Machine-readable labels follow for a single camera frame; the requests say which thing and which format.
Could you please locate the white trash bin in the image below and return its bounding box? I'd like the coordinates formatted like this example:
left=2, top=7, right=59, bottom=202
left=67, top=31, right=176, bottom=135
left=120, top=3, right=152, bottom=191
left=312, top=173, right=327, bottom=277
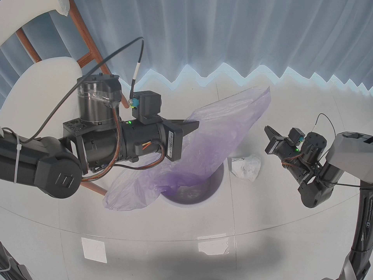
left=159, top=156, right=225, bottom=207

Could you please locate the black cable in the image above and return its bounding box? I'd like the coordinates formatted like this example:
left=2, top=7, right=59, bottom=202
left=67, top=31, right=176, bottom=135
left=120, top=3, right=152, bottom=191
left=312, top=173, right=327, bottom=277
left=314, top=113, right=336, bottom=135
left=17, top=37, right=145, bottom=145

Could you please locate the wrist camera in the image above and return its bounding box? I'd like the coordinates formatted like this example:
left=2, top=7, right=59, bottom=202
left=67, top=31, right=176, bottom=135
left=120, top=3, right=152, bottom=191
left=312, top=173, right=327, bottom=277
left=288, top=128, right=305, bottom=144
left=128, top=91, right=162, bottom=125

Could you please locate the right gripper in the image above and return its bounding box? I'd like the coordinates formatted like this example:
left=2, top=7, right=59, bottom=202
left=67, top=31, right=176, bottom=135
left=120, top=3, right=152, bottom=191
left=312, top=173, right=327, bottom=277
left=264, top=125, right=303, bottom=165

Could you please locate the crumpled white paper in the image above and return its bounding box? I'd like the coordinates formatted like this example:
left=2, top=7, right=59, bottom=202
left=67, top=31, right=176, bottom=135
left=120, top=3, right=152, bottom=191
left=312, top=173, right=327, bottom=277
left=231, top=154, right=261, bottom=182

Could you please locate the white cushioned wooden chair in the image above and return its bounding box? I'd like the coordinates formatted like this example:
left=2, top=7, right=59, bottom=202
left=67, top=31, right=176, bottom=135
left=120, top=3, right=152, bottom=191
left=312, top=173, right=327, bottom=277
left=0, top=0, right=113, bottom=196

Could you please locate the pale blue curtain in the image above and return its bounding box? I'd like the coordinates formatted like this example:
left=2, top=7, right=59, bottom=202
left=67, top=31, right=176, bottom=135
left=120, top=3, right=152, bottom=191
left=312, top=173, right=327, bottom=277
left=0, top=0, right=373, bottom=110

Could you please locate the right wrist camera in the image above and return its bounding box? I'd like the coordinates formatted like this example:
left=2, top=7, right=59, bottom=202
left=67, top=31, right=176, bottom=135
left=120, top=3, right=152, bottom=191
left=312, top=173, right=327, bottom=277
left=288, top=128, right=305, bottom=144

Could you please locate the purple plastic bag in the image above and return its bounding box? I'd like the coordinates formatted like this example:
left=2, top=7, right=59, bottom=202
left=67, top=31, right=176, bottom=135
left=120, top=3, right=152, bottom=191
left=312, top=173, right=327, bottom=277
left=103, top=85, right=271, bottom=212

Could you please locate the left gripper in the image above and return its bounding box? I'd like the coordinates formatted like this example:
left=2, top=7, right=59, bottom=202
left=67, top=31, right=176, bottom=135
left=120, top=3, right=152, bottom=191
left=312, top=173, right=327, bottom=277
left=120, top=118, right=200, bottom=162

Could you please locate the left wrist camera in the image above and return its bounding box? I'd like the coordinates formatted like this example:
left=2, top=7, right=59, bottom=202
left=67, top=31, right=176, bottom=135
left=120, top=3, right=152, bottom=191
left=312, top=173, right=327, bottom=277
left=128, top=91, right=162, bottom=125

